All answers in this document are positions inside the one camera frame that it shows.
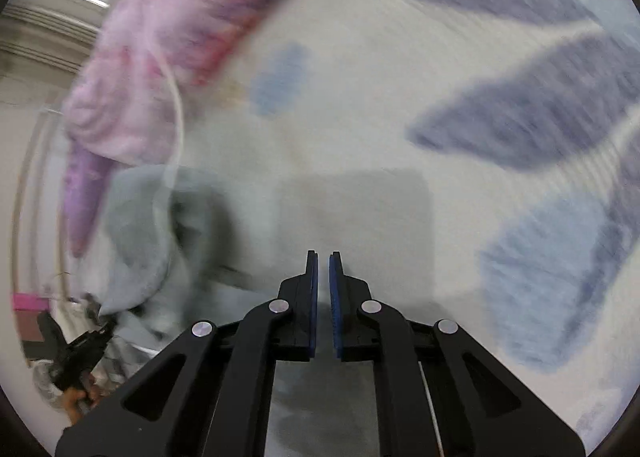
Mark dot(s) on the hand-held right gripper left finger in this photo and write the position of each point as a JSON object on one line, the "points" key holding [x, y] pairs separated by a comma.
{"points": [[313, 307]]}

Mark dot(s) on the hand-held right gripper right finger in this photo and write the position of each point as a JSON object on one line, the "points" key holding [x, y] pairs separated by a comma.
{"points": [[334, 307]]}

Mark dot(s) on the grey blue garment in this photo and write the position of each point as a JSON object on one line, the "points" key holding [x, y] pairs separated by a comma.
{"points": [[135, 237]]}

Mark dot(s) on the person's left hand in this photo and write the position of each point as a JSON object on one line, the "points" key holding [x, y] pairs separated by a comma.
{"points": [[77, 399]]}

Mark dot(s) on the pink box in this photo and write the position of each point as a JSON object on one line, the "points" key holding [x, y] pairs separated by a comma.
{"points": [[29, 302]]}

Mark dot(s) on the leaf print bed sheet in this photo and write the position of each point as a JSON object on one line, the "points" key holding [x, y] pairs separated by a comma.
{"points": [[360, 102]]}

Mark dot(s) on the pink purple patterned blanket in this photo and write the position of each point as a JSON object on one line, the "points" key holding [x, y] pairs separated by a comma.
{"points": [[165, 37]]}

